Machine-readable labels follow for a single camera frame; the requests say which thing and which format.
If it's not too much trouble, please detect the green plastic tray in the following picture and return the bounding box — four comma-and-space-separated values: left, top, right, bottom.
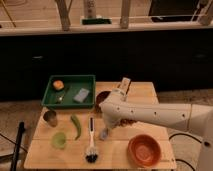
42, 75, 96, 109

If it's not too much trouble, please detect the green plastic cup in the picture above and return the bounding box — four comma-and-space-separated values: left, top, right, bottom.
51, 132, 66, 149

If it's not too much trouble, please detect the black pole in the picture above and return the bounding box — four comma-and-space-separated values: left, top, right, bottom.
10, 122, 25, 171

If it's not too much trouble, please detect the toy bus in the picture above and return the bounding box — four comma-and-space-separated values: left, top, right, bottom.
118, 77, 131, 101

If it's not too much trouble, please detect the small spoon in tray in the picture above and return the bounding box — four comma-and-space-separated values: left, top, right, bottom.
56, 87, 70, 104

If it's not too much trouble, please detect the grey towel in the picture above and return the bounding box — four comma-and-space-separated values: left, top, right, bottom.
99, 128, 109, 141

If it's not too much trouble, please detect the grey sponge block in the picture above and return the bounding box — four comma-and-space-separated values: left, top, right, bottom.
74, 88, 90, 103

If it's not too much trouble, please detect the black cable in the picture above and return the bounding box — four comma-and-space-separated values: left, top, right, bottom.
168, 132, 204, 151

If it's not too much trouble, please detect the dark brown bowl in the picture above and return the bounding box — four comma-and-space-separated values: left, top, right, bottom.
95, 91, 110, 113

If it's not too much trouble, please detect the brown dried clump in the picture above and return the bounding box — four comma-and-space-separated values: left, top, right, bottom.
118, 119, 137, 127

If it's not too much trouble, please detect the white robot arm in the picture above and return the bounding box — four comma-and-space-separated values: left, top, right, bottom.
99, 88, 213, 171

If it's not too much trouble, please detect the metal cup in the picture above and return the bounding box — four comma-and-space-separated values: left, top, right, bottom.
43, 110, 58, 127

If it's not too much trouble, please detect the orange fruit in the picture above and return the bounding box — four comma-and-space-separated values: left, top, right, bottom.
52, 80, 64, 91

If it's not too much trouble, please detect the dish brush white handle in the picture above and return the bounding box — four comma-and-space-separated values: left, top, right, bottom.
86, 117, 98, 163

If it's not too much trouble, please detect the green base stand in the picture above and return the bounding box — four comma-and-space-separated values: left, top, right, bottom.
82, 18, 111, 25

